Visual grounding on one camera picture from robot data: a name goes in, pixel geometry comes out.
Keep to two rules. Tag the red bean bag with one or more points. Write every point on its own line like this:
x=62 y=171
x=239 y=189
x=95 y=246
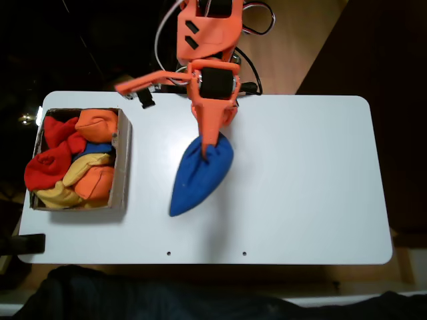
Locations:
x=60 y=133
x=46 y=170

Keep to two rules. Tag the black rectangular block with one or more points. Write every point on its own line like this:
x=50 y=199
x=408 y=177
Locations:
x=30 y=243

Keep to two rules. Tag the person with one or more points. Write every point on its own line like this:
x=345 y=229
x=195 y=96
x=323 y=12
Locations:
x=133 y=296

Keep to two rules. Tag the small blue bean bag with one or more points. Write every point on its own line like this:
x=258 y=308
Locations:
x=96 y=148

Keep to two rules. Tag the black table clamp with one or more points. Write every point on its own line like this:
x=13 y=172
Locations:
x=250 y=88

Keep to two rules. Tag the cardboard box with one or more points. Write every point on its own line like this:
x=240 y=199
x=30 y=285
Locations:
x=121 y=166

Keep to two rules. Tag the orange gripper camera mount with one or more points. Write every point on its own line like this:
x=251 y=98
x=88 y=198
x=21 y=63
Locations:
x=133 y=85

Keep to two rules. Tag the orange bean bag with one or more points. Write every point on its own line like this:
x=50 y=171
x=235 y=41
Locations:
x=96 y=125
x=95 y=183

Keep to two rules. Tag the large blue bean bag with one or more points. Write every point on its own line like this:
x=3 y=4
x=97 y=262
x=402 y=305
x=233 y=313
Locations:
x=200 y=180

